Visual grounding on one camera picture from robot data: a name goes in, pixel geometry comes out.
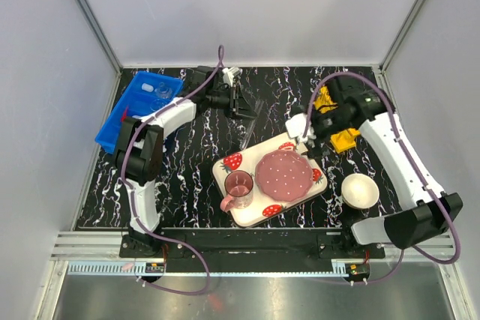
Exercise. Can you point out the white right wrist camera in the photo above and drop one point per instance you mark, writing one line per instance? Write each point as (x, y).
(298, 128)

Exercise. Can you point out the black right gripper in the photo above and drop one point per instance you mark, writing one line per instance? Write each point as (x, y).
(315, 150)

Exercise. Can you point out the blue plastic compartment bin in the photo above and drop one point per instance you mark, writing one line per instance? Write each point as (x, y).
(146, 93)

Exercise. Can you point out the clear glass test tube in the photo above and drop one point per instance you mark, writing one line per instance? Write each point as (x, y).
(247, 137)

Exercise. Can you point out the small clear glass beaker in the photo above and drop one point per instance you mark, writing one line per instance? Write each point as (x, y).
(158, 103)

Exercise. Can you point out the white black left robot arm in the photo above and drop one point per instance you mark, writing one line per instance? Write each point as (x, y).
(138, 153)

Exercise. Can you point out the pink ghost pattern mug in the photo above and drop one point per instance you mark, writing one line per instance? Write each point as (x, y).
(239, 191)

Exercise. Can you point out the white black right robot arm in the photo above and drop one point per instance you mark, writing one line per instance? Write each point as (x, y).
(426, 210)

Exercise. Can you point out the glass alcohol lamp white cap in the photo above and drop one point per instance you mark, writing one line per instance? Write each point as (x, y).
(163, 91)

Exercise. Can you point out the cream ceramic bowl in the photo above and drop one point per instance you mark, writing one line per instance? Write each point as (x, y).
(359, 191)

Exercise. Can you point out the wash bottle with red cap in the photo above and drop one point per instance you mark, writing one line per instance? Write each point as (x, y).
(130, 112)

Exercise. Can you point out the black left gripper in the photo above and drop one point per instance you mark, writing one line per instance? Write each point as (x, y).
(238, 104)

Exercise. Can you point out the yellow test tube rack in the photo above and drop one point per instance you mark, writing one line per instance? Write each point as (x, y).
(342, 139)

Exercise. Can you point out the pink polka dot plate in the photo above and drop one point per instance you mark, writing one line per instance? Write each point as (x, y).
(284, 176)

